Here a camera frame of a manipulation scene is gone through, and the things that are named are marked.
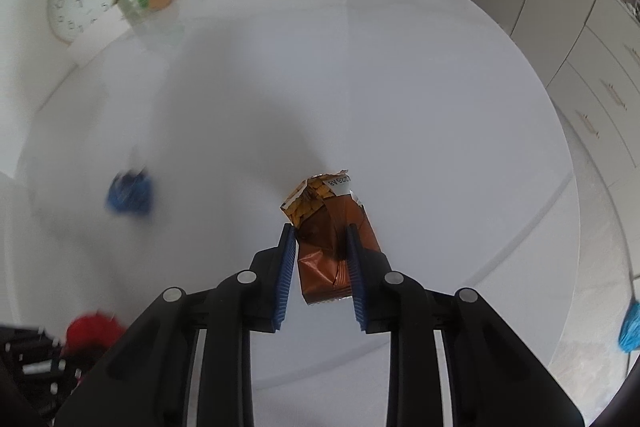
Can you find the blue crumpled wrapper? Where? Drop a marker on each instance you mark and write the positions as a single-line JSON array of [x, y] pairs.
[[130, 196]]

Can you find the brown snack wrapper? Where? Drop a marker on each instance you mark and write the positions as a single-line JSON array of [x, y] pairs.
[[320, 227]]

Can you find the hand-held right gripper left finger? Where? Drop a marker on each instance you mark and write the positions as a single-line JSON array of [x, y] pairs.
[[282, 279]]

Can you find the blue plastic bag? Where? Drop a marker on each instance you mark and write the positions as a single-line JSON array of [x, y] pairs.
[[631, 328]]

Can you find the white drawer cabinet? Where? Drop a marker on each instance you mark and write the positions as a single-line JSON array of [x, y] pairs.
[[602, 92]]

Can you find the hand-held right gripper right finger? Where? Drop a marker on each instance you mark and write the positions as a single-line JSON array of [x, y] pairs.
[[356, 279]]

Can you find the red paper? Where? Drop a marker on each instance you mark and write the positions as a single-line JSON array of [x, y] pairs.
[[94, 331]]

